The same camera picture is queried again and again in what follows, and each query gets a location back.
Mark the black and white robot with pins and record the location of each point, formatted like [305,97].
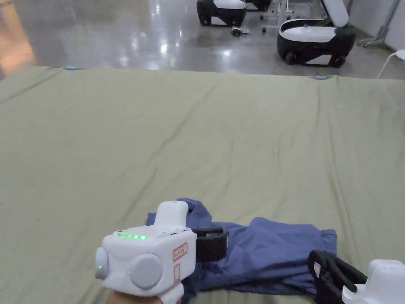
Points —
[221,12]
[311,39]

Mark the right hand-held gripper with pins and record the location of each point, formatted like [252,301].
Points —
[384,285]

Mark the dark blue shirt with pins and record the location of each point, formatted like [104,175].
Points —
[269,250]

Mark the person's left hand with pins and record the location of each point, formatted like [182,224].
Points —
[133,298]

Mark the blue sheet clip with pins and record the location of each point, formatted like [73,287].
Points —
[320,78]
[70,67]

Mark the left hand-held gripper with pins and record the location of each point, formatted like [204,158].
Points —
[148,250]

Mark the bed with pale green sheet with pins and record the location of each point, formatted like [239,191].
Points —
[158,136]

